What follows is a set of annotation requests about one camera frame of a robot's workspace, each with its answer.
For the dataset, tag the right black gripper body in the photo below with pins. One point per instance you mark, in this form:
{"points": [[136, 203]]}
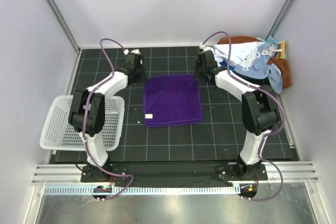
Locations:
{"points": [[204, 72]]}

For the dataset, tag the purple towel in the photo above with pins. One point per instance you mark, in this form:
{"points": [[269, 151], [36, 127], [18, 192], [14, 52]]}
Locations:
{"points": [[172, 100]]}

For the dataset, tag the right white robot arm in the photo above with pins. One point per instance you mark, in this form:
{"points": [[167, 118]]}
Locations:
{"points": [[260, 110]]}

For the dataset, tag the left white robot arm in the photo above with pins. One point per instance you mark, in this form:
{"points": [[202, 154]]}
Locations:
{"points": [[87, 111]]}

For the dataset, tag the light blue towel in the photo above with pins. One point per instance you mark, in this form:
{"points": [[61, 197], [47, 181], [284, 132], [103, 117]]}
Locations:
{"points": [[255, 65]]}

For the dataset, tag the brown towel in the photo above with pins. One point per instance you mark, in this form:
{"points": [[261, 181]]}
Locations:
{"points": [[282, 64]]}

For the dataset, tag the yellow patterned cloth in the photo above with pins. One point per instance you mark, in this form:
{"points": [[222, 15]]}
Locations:
{"points": [[283, 48]]}

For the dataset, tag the white plastic mesh basket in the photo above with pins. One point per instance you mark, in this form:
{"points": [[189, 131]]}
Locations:
{"points": [[58, 134]]}

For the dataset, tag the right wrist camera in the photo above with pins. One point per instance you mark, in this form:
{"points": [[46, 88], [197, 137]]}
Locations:
{"points": [[203, 48]]}

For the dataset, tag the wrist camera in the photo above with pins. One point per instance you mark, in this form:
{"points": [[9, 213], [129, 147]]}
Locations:
{"points": [[137, 58], [203, 48]]}

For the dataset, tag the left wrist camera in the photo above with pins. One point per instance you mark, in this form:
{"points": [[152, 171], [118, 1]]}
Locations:
{"points": [[137, 58]]}

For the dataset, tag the right aluminium corner post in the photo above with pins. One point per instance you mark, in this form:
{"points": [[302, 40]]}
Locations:
{"points": [[280, 17]]}

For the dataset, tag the aluminium corner post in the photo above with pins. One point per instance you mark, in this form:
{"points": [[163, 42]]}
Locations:
{"points": [[280, 17], [61, 21]]}

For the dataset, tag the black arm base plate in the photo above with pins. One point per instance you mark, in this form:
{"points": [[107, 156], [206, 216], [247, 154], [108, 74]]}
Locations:
{"points": [[175, 173]]}

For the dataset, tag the left aluminium corner post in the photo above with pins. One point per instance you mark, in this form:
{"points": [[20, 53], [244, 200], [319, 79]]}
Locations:
{"points": [[61, 21]]}

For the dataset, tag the white slotted cable duct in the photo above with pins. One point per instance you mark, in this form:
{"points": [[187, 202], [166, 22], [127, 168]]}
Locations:
{"points": [[105, 190]]}

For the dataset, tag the aluminium front rail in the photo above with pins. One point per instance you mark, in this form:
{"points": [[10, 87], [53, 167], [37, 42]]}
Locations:
{"points": [[291, 172]]}

